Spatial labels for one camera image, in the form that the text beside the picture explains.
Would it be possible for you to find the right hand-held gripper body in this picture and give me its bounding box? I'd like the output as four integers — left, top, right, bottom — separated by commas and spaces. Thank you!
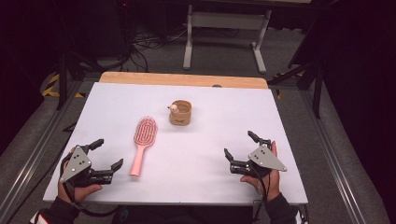
229, 138, 288, 179

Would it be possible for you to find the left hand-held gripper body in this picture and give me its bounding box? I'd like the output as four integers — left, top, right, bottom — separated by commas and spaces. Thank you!
60, 144, 115, 189

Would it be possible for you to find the pink hairbrush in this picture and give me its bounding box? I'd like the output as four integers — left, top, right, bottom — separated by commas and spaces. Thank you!
129, 115, 159, 177

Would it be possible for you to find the tan round holder with figurine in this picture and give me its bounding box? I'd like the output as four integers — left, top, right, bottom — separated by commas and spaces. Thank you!
167, 99, 192, 127

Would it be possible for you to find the person's right hand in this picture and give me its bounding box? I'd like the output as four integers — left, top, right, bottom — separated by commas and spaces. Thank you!
239, 140, 288, 202

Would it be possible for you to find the person's left hand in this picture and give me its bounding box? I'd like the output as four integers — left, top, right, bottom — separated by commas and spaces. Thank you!
57, 147, 104, 204

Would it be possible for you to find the white table board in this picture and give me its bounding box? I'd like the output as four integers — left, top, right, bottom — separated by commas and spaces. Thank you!
42, 81, 309, 207

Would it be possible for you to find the yellow black hazard tape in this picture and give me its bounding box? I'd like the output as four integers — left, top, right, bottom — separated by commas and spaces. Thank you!
273, 72, 305, 101
41, 73, 86, 99

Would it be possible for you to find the black metal stand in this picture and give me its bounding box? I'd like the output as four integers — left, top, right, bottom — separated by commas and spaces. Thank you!
55, 50, 108, 111
266, 59, 325, 119

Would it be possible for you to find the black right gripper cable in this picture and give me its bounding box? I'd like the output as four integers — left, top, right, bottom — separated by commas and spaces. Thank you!
252, 167, 273, 224

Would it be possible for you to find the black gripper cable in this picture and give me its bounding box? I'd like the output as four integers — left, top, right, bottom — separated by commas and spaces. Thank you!
252, 167, 273, 224
60, 153, 121, 218

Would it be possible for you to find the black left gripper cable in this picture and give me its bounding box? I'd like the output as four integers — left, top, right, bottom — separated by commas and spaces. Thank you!
60, 153, 121, 218

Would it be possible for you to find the aluminium floor rail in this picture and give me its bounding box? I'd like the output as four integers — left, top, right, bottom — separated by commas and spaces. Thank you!
0, 79, 82, 224
298, 90, 369, 224

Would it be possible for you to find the bundle of black floor cables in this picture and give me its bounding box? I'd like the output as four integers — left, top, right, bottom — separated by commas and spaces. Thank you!
113, 0, 190, 73

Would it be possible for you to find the grey metal desk frame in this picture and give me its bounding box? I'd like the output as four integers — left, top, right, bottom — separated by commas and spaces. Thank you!
182, 0, 312, 75

